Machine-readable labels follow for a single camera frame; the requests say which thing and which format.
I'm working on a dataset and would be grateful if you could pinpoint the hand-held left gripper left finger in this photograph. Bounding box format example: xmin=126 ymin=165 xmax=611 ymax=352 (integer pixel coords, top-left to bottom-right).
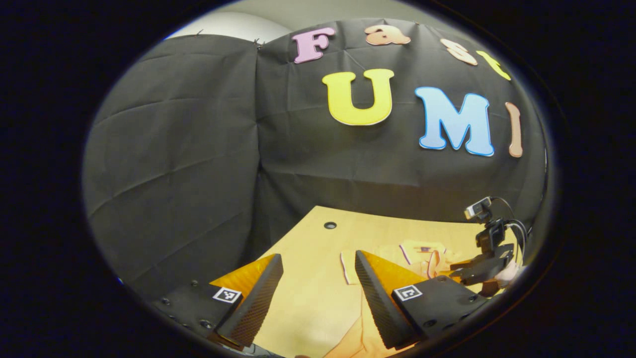
xmin=152 ymin=254 xmax=285 ymax=349

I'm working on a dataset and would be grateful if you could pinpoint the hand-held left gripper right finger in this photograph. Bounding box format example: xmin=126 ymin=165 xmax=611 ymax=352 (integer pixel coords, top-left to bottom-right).
xmin=354 ymin=250 xmax=492 ymax=350

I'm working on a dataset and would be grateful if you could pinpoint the orange T-shirt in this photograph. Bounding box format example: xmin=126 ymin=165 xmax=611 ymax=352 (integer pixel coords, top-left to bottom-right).
xmin=323 ymin=240 xmax=502 ymax=358

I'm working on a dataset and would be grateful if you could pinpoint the black cable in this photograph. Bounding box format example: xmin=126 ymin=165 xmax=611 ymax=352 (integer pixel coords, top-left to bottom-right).
xmin=492 ymin=197 xmax=528 ymax=264

